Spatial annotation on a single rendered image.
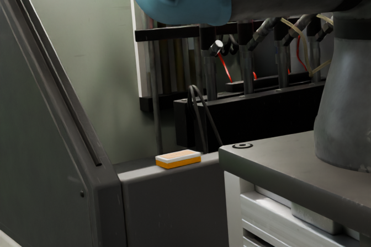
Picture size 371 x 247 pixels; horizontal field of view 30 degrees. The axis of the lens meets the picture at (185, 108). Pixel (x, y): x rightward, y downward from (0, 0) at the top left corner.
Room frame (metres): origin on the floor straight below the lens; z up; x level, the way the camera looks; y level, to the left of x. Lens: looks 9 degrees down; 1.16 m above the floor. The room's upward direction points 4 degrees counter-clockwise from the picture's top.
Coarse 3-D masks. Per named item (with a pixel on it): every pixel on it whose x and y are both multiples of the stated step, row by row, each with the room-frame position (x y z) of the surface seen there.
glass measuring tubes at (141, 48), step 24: (144, 24) 1.40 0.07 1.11; (168, 24) 1.45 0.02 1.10; (144, 48) 1.41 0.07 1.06; (168, 48) 1.45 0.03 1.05; (192, 48) 1.46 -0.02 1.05; (144, 72) 1.42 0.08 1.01; (168, 72) 1.42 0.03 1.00; (192, 72) 1.46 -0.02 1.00; (144, 96) 1.41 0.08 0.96; (168, 96) 1.41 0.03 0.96
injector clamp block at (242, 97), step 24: (240, 96) 1.17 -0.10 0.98; (264, 96) 1.18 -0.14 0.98; (288, 96) 1.20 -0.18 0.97; (312, 96) 1.23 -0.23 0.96; (192, 120) 1.17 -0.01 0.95; (216, 120) 1.12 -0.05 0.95; (240, 120) 1.15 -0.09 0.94; (264, 120) 1.17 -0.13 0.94; (288, 120) 1.20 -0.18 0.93; (312, 120) 1.23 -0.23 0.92; (192, 144) 1.17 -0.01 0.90; (216, 144) 1.12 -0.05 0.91
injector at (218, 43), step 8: (200, 24) 1.17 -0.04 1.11; (208, 24) 1.16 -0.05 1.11; (200, 32) 1.17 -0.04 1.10; (208, 32) 1.16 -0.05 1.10; (200, 40) 1.17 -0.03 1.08; (208, 40) 1.16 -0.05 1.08; (216, 40) 1.15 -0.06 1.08; (200, 48) 1.18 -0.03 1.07; (208, 48) 1.16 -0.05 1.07; (216, 48) 1.15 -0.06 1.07; (208, 56) 1.17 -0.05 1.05; (208, 64) 1.17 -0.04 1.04; (208, 72) 1.17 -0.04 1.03; (216, 72) 1.18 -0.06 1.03; (208, 80) 1.17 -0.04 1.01; (208, 88) 1.17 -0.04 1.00; (216, 88) 1.18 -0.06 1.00; (208, 96) 1.17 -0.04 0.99; (216, 96) 1.17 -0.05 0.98
